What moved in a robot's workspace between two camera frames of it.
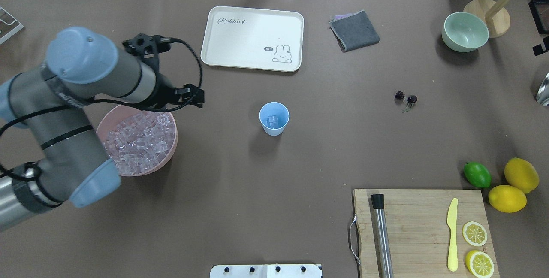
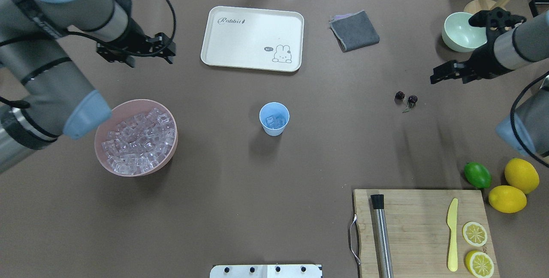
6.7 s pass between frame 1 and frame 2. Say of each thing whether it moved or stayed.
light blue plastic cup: stayed
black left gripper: moved
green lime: stayed
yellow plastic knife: stayed
